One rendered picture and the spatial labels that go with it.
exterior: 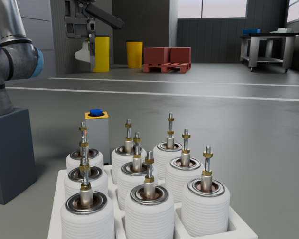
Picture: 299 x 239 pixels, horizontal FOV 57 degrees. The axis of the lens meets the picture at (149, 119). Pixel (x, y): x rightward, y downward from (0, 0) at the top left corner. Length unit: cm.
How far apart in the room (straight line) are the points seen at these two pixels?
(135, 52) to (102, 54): 106
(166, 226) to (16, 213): 62
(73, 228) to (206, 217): 24
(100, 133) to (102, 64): 476
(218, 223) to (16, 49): 87
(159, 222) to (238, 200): 57
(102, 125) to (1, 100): 37
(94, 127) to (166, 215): 43
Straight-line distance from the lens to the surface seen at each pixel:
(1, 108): 105
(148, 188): 53
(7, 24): 116
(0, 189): 108
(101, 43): 558
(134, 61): 643
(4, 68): 107
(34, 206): 106
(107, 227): 53
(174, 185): 66
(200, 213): 56
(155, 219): 53
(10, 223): 100
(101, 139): 89
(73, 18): 84
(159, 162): 77
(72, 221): 51
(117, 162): 74
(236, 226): 62
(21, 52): 111
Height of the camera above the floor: 53
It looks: 15 degrees down
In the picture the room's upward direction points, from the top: straight up
